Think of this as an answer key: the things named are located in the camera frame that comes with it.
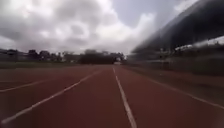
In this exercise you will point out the red running track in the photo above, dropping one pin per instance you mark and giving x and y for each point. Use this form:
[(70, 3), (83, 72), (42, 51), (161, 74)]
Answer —
[(90, 100)]

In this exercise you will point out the grass field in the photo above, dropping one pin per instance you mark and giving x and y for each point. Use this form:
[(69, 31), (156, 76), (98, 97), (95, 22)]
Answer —
[(36, 64)]

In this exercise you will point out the grandstand building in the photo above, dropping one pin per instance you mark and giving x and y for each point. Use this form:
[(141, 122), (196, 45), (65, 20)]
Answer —
[(186, 43)]

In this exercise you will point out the grey strip beside track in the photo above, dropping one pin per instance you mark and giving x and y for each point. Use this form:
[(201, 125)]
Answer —
[(196, 83)]

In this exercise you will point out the row of trees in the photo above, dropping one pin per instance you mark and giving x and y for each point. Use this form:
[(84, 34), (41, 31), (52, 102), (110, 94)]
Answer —
[(96, 57)]

